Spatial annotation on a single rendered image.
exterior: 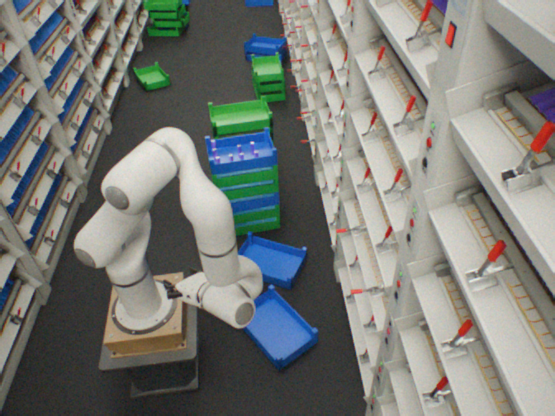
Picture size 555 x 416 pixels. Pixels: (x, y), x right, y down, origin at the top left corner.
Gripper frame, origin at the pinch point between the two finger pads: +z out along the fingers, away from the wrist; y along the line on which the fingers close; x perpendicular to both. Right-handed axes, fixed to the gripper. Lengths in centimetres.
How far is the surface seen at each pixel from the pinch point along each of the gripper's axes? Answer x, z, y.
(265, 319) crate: -45, 15, 42
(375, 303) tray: -13, -44, 39
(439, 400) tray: -8, -80, 11
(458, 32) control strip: 64, -83, 9
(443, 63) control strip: 60, -80, 11
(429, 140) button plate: 46, -76, 13
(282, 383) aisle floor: -56, -8, 28
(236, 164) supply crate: 14, 43, 60
